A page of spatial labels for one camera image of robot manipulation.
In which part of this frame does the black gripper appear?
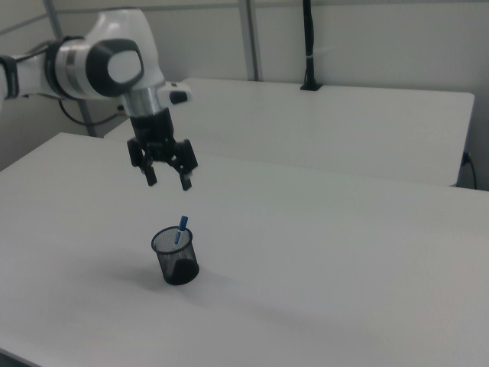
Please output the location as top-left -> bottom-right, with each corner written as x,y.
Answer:
125,107 -> 199,192

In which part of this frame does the blue and white marker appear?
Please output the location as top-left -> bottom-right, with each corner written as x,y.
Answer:
173,215 -> 190,245

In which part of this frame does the black mesh pen cup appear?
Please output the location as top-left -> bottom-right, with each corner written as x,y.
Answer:
151,227 -> 201,287

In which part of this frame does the white table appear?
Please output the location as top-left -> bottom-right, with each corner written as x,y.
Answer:
103,77 -> 476,188

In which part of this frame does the black pole with clamp base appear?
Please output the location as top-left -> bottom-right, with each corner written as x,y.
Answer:
300,0 -> 324,92

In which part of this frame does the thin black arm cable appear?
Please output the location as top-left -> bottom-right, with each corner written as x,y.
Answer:
57,97 -> 129,126

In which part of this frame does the white cable tie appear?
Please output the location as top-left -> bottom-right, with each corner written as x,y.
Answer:
305,46 -> 334,60

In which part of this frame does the black cable at table edge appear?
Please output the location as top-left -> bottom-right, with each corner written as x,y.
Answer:
461,151 -> 479,190

